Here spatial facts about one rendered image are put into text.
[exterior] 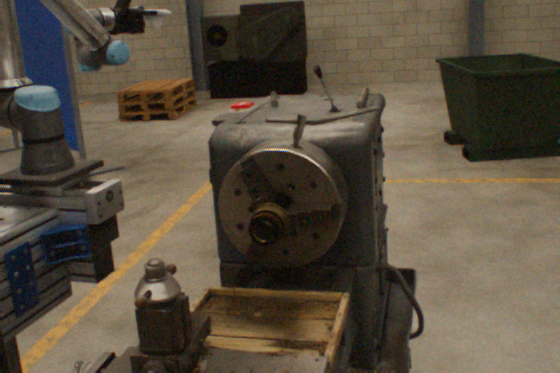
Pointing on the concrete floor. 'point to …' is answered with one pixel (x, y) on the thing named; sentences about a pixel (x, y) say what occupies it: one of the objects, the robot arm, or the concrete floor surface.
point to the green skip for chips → (502, 105)
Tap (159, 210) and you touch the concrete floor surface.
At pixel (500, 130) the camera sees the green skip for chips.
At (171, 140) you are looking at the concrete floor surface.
